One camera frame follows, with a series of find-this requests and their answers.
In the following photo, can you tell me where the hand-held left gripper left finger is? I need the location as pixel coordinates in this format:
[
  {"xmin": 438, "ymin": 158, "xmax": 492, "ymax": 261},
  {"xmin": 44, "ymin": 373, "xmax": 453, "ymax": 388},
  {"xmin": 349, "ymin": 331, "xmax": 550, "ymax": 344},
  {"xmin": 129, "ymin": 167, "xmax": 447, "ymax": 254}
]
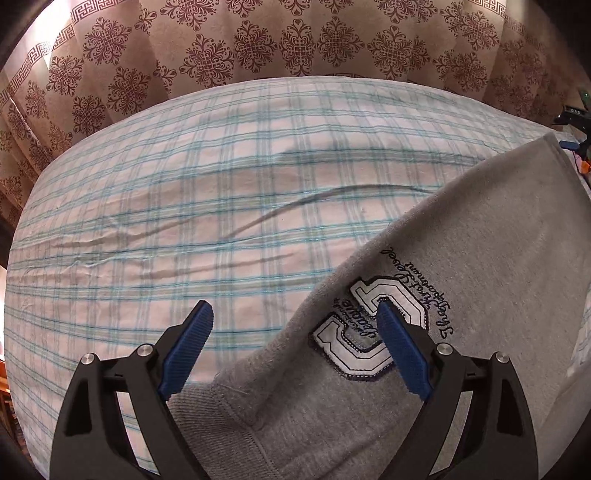
[{"xmin": 50, "ymin": 300, "xmax": 215, "ymax": 480}]

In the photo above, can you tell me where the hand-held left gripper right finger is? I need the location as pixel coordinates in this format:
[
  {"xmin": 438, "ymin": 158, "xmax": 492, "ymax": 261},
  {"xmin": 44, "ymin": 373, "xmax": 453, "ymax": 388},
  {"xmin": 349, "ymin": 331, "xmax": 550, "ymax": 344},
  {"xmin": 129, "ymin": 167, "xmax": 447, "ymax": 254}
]
[{"xmin": 376, "ymin": 299, "xmax": 541, "ymax": 480}]

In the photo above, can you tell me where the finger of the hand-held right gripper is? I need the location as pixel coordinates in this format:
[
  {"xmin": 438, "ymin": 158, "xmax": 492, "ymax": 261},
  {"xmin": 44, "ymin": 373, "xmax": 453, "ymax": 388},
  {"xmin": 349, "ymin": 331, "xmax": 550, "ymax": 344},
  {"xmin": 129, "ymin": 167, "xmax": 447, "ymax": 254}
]
[{"xmin": 560, "ymin": 137, "xmax": 591, "ymax": 175}]

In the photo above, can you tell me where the grey sweatshirt with letter patch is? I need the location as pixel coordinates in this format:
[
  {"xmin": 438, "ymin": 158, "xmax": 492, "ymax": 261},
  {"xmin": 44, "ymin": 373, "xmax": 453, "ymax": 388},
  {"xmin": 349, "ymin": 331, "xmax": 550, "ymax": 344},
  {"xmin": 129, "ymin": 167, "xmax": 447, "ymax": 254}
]
[{"xmin": 168, "ymin": 133, "xmax": 591, "ymax": 480}]

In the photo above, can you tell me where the plaid bed sheet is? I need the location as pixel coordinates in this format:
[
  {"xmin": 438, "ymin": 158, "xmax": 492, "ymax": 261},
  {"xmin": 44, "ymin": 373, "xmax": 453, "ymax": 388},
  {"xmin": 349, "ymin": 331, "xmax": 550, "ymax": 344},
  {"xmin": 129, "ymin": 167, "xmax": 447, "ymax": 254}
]
[{"xmin": 4, "ymin": 76, "xmax": 591, "ymax": 472}]

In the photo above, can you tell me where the brown patterned curtain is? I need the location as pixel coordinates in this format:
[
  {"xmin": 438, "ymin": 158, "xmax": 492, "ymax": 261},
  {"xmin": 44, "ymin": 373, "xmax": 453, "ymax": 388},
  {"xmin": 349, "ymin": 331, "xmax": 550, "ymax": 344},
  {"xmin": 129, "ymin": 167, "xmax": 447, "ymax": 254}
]
[{"xmin": 0, "ymin": 0, "xmax": 591, "ymax": 227}]

